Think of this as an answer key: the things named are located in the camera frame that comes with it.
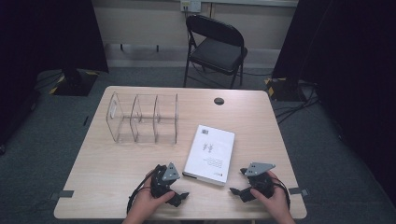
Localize person's left hand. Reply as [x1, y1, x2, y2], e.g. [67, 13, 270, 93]
[125, 181, 177, 222]

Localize white book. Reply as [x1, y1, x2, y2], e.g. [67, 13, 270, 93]
[182, 124, 236, 187]

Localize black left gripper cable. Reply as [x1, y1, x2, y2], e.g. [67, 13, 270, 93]
[126, 169, 157, 216]

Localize black stand base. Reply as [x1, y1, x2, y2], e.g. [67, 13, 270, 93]
[263, 77, 303, 103]
[49, 68, 101, 97]

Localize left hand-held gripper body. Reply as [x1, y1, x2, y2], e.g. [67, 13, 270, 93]
[150, 161, 181, 200]

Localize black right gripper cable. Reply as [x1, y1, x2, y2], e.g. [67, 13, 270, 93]
[273, 177, 292, 210]

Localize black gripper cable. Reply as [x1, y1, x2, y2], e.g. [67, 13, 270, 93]
[126, 169, 157, 216]
[273, 177, 292, 210]

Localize person's right hand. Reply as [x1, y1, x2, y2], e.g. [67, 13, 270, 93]
[249, 171, 294, 221]

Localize white wall outlet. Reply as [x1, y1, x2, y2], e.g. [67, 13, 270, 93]
[179, 0, 203, 14]

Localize clear acrylic file rack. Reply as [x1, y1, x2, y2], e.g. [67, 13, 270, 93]
[106, 91, 179, 146]

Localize black curtain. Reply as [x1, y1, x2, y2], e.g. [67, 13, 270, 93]
[0, 0, 109, 147]
[271, 0, 396, 200]

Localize grey tape strip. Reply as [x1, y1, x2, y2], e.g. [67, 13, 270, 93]
[287, 187, 310, 198]
[49, 189, 76, 202]

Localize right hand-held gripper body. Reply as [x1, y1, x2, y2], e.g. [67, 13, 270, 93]
[244, 161, 276, 200]

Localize black folding chair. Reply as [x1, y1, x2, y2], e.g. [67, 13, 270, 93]
[183, 14, 249, 90]

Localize black floor cables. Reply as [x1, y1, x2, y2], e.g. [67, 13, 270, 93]
[274, 79, 321, 125]

